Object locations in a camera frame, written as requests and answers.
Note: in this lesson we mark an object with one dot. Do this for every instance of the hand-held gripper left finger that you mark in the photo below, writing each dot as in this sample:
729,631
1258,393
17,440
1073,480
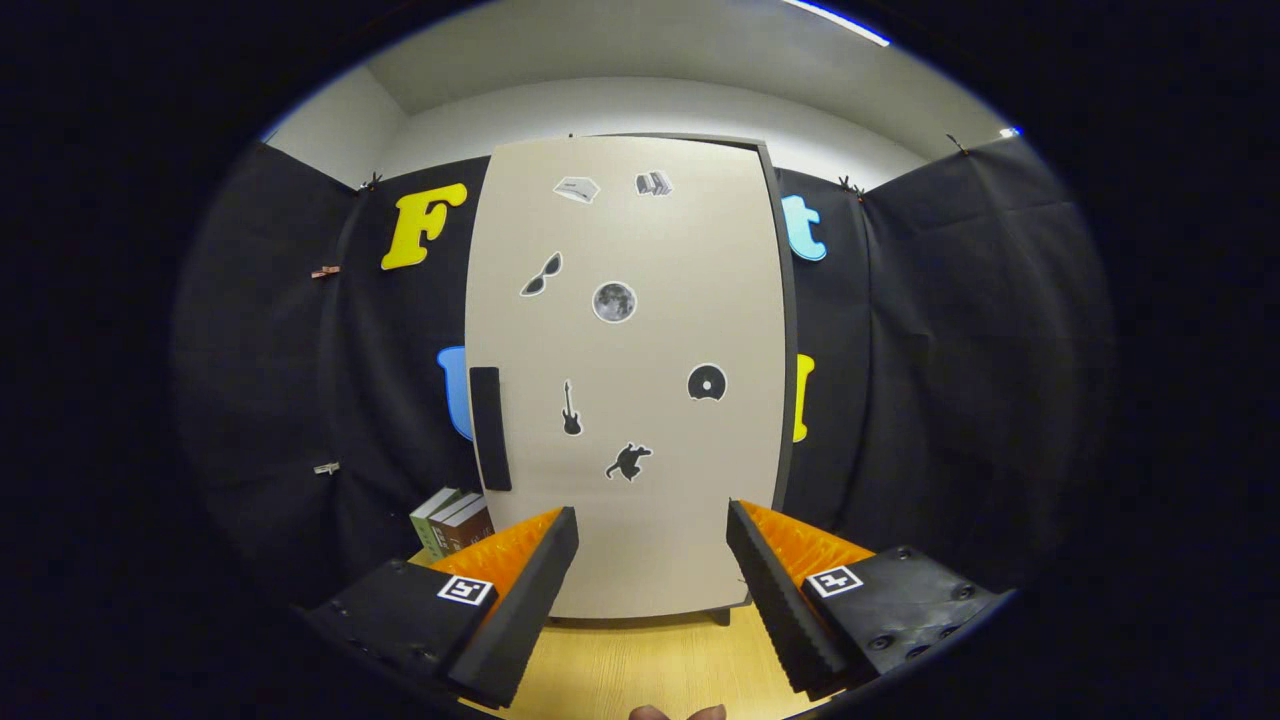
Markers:
525,600

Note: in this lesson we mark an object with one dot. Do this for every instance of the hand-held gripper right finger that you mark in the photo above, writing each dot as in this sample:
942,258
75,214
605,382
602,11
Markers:
770,600

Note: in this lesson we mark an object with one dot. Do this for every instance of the grey cabinet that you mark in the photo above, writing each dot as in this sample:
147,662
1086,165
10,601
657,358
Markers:
790,400

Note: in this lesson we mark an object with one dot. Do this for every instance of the black backdrop cloth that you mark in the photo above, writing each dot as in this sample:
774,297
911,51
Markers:
950,400

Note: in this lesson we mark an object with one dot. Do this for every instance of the brown clip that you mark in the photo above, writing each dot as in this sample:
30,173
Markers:
324,271

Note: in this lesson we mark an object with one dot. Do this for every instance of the black clip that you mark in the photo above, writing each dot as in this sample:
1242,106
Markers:
371,182
850,186
958,145

